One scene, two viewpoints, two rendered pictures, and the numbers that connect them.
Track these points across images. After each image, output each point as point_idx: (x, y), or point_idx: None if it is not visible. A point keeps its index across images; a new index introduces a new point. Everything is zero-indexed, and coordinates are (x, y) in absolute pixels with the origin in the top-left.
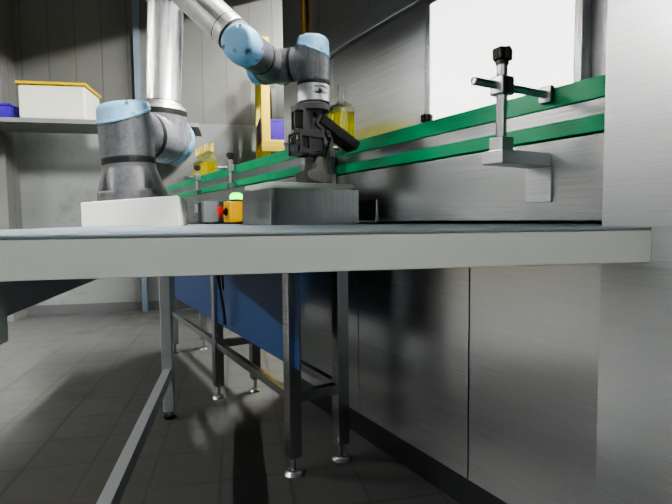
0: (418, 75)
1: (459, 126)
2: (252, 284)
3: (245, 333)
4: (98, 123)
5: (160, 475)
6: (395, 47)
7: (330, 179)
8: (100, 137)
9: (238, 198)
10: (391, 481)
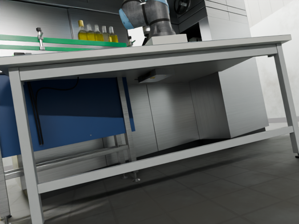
0: (124, 36)
1: None
2: (79, 106)
3: (70, 140)
4: (166, 4)
5: (138, 201)
6: (112, 23)
7: None
8: (167, 10)
9: None
10: (141, 170)
